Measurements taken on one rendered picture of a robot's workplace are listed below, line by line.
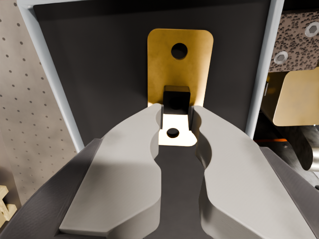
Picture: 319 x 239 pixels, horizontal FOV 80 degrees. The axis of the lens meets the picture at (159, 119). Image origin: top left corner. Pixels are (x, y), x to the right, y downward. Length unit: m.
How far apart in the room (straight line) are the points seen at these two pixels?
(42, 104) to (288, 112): 0.72
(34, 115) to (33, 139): 0.12
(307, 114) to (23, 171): 1.05
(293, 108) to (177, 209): 0.17
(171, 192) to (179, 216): 0.04
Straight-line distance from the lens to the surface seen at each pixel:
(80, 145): 0.17
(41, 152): 0.95
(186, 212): 0.23
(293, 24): 0.21
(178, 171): 0.18
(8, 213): 2.91
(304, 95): 0.27
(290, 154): 0.40
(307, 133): 0.33
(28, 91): 0.79
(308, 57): 0.23
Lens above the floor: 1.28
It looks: 58 degrees down
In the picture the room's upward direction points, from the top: 175 degrees counter-clockwise
